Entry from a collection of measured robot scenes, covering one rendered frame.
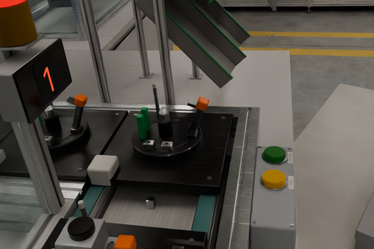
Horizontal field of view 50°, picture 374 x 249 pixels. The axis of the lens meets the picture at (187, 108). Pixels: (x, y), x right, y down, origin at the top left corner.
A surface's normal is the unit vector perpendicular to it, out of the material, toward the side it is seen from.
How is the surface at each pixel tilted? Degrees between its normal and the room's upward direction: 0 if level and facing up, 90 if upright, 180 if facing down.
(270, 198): 0
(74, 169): 0
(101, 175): 90
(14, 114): 90
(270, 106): 0
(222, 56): 45
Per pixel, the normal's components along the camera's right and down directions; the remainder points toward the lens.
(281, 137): -0.08, -0.86
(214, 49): 0.60, -0.53
